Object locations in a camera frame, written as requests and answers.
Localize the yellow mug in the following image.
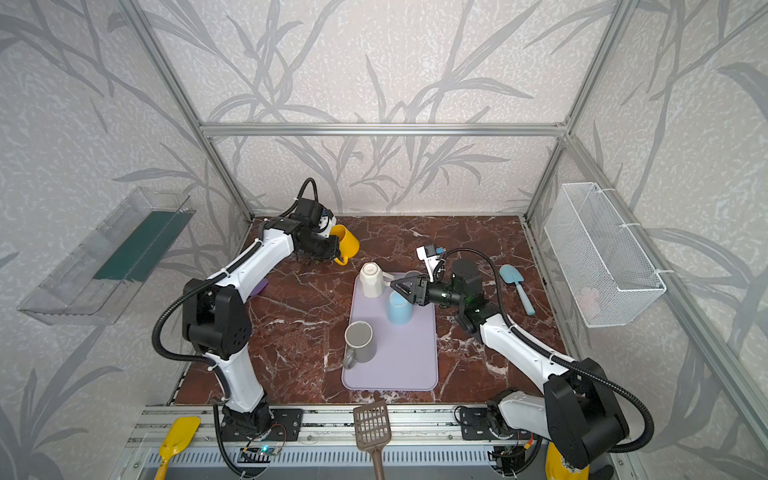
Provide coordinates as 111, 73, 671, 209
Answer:
330, 225, 360, 266

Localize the grey mug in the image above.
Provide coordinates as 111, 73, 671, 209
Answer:
342, 321, 377, 369

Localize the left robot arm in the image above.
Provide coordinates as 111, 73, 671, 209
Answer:
151, 177, 341, 438

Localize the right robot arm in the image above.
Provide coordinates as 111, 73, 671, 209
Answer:
389, 245, 655, 470

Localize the light blue mug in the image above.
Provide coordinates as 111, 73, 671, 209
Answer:
387, 291, 413, 325

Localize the white faceted mug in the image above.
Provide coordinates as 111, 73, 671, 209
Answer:
358, 262, 395, 298

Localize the lavender tray mat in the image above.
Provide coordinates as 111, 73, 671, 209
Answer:
342, 279, 438, 391

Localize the light blue spatula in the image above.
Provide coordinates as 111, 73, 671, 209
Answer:
499, 264, 536, 316

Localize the brown slotted spatula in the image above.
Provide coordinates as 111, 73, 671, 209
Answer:
352, 400, 392, 480

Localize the clear plastic shelf bin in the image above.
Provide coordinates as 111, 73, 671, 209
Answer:
18, 187, 196, 326

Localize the yellow work glove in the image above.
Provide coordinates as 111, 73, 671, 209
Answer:
545, 443, 590, 480

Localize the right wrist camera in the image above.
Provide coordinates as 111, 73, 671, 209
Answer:
416, 244, 445, 282

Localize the purple spatula pink handle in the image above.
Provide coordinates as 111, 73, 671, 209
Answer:
249, 278, 268, 297

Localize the white wire basket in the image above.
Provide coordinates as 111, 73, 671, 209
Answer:
544, 182, 667, 328

